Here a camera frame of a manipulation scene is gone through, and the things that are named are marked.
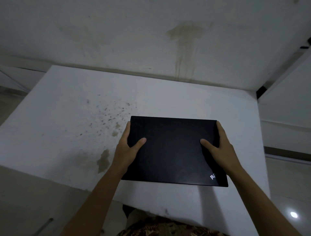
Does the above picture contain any person's right hand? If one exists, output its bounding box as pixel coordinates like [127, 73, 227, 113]
[200, 121, 244, 176]

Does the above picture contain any person's left hand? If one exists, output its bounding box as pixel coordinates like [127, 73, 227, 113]
[110, 121, 147, 176]

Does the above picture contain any black laptop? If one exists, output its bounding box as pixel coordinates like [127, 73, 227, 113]
[121, 115, 229, 188]

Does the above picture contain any person's left forearm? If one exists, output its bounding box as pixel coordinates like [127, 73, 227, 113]
[59, 168, 125, 236]

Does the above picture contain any person's right forearm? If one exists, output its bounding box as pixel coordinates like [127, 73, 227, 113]
[227, 167, 303, 236]

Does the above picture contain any dark patterned shirt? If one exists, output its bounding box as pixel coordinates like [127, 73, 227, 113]
[121, 205, 229, 236]

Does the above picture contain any white slotted upright rail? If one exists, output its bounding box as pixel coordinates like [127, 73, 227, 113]
[256, 36, 311, 100]

